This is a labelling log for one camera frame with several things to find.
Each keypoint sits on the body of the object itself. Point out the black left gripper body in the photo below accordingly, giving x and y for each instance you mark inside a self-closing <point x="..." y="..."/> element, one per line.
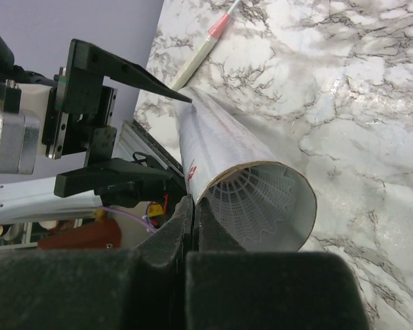
<point x="78" y="101"/>

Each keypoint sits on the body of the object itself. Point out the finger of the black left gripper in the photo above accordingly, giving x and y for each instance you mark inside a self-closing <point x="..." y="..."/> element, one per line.
<point x="117" y="182"/>
<point x="130" y="74"/>

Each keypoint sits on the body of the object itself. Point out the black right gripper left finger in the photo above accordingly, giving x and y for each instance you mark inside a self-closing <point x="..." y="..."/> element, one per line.
<point x="138" y="288"/>

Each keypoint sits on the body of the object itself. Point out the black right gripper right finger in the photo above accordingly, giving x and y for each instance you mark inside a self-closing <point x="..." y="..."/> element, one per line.
<point x="227" y="287"/>

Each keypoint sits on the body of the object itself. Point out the grey shuttlecock tube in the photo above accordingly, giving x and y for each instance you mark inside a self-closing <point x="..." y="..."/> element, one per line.
<point x="214" y="145"/>

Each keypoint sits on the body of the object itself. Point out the white plastic shuttlecock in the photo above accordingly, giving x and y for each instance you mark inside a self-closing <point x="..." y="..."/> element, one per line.
<point x="254" y="205"/>

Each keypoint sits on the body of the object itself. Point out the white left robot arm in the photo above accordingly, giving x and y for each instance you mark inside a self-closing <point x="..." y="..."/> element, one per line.
<point x="35" y="200"/>

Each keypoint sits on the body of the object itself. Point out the pink left badminton racket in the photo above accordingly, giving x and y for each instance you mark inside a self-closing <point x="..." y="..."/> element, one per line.
<point x="214" y="34"/>

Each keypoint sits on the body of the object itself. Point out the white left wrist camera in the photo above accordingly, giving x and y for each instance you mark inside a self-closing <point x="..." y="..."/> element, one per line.
<point x="23" y="109"/>

